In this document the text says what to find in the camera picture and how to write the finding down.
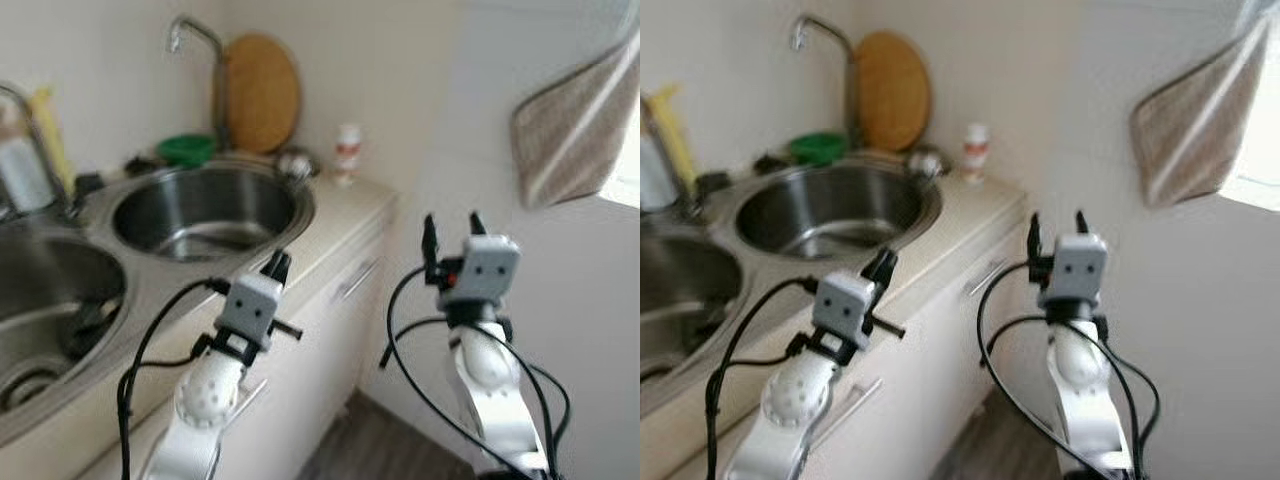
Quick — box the cream cabinet door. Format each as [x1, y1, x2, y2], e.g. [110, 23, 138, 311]
[262, 215, 398, 480]
[880, 210, 1031, 480]
[660, 330, 951, 480]
[75, 330, 331, 480]

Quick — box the steel wire scourer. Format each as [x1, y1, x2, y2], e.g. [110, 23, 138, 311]
[905, 145, 949, 181]
[275, 146, 321, 183]

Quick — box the tall steel faucet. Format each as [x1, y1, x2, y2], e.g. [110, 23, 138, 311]
[167, 14, 233, 153]
[790, 13, 859, 151]

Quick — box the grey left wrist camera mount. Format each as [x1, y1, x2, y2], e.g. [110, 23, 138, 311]
[812, 270, 879, 351]
[213, 273, 286, 351]

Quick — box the beige hanging towel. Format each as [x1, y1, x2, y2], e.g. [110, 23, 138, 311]
[1130, 12, 1280, 209]
[511, 28, 641, 209]

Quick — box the white bottle with red label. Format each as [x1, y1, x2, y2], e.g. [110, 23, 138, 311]
[334, 123, 363, 186]
[962, 122, 990, 185]

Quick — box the plain white plastic bottle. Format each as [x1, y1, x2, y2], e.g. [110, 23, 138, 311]
[640, 100, 681, 211]
[0, 105, 56, 213]

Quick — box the green plastic bowl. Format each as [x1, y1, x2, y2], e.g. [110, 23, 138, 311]
[787, 132, 849, 167]
[156, 134, 217, 168]

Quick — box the round wooden cutting board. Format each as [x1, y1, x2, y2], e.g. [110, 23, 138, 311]
[214, 33, 302, 155]
[852, 30, 933, 153]

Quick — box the stainless steel double sink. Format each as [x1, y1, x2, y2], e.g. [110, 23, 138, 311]
[0, 155, 317, 446]
[640, 150, 944, 416]

